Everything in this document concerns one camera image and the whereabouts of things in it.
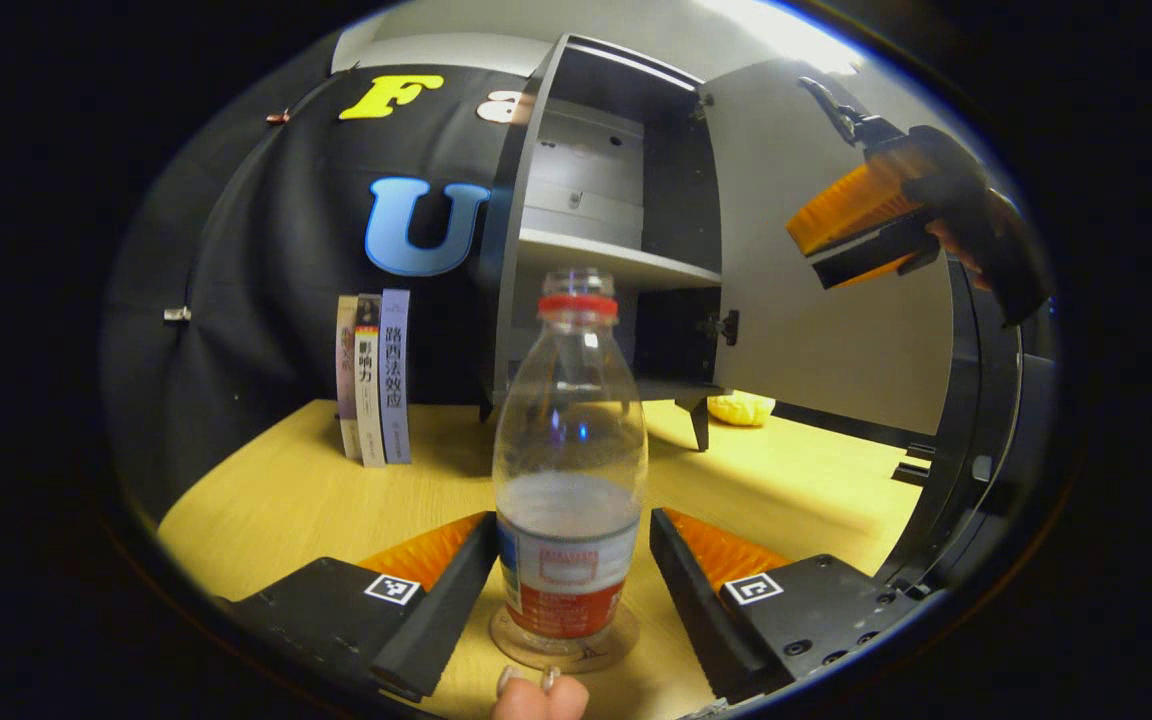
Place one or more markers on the yellow soft object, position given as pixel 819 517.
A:
pixel 741 410

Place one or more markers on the beige book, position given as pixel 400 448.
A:
pixel 346 380

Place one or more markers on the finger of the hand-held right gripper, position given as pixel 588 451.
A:
pixel 871 250
pixel 866 205

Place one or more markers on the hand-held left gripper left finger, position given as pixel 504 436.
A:
pixel 441 610

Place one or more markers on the white book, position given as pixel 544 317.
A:
pixel 369 400

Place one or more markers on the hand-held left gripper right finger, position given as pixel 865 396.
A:
pixel 701 620

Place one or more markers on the clear plastic bottle red cap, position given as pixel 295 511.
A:
pixel 569 420

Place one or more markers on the silver clip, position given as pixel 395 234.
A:
pixel 177 314

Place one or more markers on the black backdrop cloth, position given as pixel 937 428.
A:
pixel 266 250

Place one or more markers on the black table bracket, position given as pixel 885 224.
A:
pixel 920 451
pixel 911 474

